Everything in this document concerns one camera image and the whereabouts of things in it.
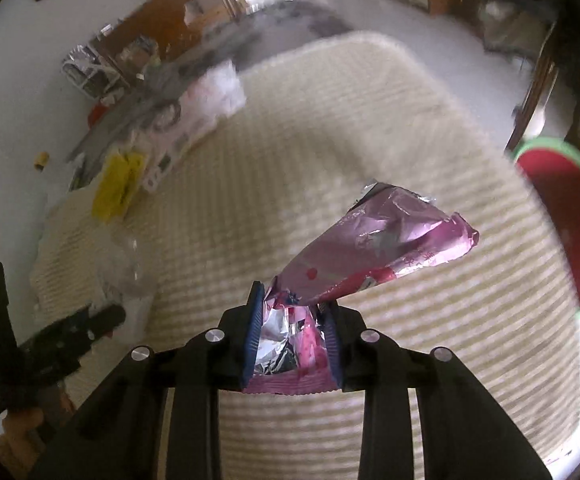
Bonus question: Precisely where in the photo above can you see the flattened yellow white carton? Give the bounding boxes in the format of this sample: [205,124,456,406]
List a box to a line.
[92,152,149,222]

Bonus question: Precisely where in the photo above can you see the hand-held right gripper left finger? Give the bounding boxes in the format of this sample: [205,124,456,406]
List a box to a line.
[30,281,265,480]

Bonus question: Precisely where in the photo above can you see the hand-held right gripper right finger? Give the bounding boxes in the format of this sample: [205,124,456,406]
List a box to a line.
[320,302,553,480]

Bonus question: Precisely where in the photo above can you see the pink foil snack wrapper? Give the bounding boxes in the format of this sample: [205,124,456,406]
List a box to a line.
[245,180,480,396]

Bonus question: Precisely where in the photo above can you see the white red-label bag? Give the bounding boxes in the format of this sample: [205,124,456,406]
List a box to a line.
[102,230,157,333]

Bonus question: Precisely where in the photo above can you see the white pink printed plastic bag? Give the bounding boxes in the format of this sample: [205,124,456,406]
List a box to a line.
[142,60,248,193]

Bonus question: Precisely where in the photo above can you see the red bucket with green rim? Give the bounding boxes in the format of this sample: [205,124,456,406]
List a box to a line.
[512,137,580,318]

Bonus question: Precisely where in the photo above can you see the wooden chair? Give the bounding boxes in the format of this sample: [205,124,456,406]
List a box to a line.
[504,22,563,157]

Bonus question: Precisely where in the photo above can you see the person's left hand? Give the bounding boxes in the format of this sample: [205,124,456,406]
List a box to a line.
[0,407,46,466]

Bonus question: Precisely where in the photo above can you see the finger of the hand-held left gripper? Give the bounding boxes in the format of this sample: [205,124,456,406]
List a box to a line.
[77,305,126,339]

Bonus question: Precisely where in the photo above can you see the metal rack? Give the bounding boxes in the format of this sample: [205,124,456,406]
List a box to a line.
[61,44,122,97]

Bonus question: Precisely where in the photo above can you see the red plastic item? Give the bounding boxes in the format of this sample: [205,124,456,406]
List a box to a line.
[89,102,117,127]

